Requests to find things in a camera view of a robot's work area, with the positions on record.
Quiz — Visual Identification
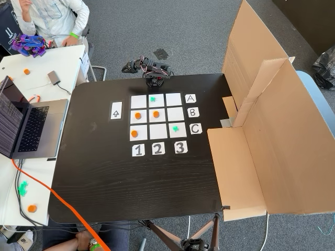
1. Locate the black cable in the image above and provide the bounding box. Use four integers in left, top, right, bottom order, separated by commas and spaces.
14, 159, 50, 227

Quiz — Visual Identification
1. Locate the paper sheet number 2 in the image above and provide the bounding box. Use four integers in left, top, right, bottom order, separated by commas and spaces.
151, 142, 166, 155

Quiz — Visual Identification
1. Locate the metal chair frame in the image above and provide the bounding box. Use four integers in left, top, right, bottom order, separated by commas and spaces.
87, 43, 107, 82

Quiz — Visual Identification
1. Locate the person's left hand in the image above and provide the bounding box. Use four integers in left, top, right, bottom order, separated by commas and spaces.
62, 35, 79, 48

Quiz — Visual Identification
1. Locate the person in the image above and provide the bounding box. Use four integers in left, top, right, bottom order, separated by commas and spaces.
41, 221, 130, 251
10, 0, 91, 48

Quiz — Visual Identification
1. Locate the gray usb hub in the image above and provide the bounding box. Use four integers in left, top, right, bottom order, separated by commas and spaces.
47, 70, 61, 86

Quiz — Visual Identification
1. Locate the dark cabinet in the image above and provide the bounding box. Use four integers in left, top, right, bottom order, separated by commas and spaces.
272, 0, 335, 55

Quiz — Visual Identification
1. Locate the black plastic bag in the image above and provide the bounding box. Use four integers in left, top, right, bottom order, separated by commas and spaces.
311, 47, 335, 91

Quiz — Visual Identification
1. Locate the person's hand wearing watch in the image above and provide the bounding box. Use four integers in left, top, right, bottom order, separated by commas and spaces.
75, 231, 95, 249

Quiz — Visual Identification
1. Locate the paper sheet number 1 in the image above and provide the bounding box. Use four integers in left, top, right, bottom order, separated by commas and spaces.
131, 143, 146, 157

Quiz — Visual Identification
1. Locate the white cable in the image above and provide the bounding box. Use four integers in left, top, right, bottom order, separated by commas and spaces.
263, 214, 270, 251

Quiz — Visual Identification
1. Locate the brown cardboard screen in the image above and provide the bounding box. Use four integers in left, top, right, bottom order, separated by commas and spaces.
206, 0, 335, 222

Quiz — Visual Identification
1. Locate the blue string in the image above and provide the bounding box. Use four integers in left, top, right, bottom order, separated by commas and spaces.
316, 213, 335, 237

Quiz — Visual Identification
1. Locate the gray laptop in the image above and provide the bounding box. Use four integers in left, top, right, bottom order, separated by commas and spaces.
0, 75, 69, 160

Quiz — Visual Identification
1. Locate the thick orange cable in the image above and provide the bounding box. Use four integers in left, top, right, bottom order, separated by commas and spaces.
12, 158, 112, 251

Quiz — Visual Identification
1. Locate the paper sheet letter C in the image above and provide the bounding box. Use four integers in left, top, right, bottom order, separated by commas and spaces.
189, 122, 203, 135

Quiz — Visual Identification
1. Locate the brown-legged tripod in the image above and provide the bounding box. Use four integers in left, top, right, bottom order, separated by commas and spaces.
138, 213, 223, 251

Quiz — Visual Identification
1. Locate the white arrow paper sheet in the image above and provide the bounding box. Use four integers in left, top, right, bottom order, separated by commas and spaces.
109, 101, 123, 120

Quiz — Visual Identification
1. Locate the paper sheet number 3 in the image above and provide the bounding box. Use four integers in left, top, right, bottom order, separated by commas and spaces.
174, 140, 188, 154

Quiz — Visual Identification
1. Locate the black floor outlet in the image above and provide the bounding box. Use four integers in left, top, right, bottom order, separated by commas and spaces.
153, 48, 170, 60

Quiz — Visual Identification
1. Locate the white nine-square grid sheet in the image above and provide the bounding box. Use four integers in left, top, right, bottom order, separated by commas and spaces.
129, 93, 188, 142

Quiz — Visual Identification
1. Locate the white paper label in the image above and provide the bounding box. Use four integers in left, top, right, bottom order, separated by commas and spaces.
80, 51, 91, 75

